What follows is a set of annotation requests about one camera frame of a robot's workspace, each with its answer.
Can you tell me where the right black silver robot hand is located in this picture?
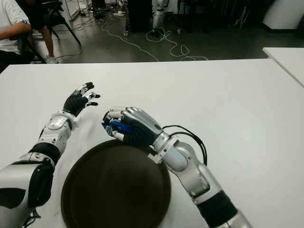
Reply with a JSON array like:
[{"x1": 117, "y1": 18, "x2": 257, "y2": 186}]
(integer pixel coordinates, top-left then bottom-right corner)
[{"x1": 102, "y1": 106, "x2": 165, "y2": 146}]

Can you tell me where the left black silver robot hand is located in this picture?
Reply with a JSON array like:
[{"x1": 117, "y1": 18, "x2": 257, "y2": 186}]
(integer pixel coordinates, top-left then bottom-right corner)
[{"x1": 63, "y1": 82, "x2": 101, "y2": 117}]

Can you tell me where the blue Oreo cookie packet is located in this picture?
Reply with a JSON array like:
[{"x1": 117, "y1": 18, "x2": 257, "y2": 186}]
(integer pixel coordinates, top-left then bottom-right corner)
[{"x1": 101, "y1": 119, "x2": 133, "y2": 137}]

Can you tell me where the person in black shorts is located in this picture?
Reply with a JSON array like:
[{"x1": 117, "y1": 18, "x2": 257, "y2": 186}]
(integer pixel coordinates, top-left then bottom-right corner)
[{"x1": 22, "y1": 0, "x2": 59, "y2": 64}]

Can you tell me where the dark brown round tray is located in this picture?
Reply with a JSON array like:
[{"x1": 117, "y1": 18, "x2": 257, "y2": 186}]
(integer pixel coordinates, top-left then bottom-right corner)
[{"x1": 60, "y1": 139, "x2": 172, "y2": 228}]

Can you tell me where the black chair with angled legs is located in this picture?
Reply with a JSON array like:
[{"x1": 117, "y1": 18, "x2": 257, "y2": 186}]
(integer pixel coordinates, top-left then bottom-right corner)
[{"x1": 30, "y1": 0, "x2": 83, "y2": 47}]

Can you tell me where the white board panel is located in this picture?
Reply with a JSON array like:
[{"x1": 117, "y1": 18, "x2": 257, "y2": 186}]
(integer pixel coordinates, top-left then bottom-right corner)
[{"x1": 64, "y1": 0, "x2": 82, "y2": 21}]

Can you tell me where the black cabinet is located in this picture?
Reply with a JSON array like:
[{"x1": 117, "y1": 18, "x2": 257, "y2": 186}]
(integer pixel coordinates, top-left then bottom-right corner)
[{"x1": 129, "y1": 0, "x2": 153, "y2": 33}]

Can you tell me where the person in white shirt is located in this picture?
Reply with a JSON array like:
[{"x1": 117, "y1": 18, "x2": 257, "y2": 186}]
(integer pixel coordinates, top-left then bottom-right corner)
[{"x1": 0, "y1": 0, "x2": 33, "y2": 72}]

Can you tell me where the white side table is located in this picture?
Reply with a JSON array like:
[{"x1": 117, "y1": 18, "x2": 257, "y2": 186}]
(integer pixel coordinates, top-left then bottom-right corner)
[{"x1": 262, "y1": 47, "x2": 304, "y2": 87}]

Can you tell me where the white curved panel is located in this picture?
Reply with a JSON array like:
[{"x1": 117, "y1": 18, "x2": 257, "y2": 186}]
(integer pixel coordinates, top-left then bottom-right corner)
[{"x1": 262, "y1": 0, "x2": 304, "y2": 30}]

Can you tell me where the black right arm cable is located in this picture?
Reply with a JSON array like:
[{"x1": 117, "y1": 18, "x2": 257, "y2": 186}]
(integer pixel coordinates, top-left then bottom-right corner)
[{"x1": 162, "y1": 124, "x2": 208, "y2": 166}]

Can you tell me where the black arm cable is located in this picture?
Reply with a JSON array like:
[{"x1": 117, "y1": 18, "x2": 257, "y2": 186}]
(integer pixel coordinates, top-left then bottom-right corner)
[
  {"x1": 162, "y1": 124, "x2": 208, "y2": 166},
  {"x1": 22, "y1": 206, "x2": 41, "y2": 228}
]

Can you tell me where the white floor cable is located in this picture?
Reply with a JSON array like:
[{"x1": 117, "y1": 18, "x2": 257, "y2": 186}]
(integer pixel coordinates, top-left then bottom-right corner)
[
  {"x1": 145, "y1": 25, "x2": 210, "y2": 62},
  {"x1": 101, "y1": 22, "x2": 159, "y2": 62}
]

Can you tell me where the black chair frame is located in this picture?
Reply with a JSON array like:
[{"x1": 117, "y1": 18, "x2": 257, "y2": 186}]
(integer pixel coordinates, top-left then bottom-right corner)
[{"x1": 21, "y1": 30, "x2": 48, "y2": 64}]

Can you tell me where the black gantry frame with casters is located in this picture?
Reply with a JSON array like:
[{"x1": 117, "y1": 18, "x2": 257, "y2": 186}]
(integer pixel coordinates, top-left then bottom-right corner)
[{"x1": 123, "y1": 0, "x2": 183, "y2": 37}]

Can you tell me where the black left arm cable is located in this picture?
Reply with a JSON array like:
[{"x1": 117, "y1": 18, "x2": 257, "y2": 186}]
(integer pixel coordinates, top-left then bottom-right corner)
[{"x1": 22, "y1": 206, "x2": 41, "y2": 228}]

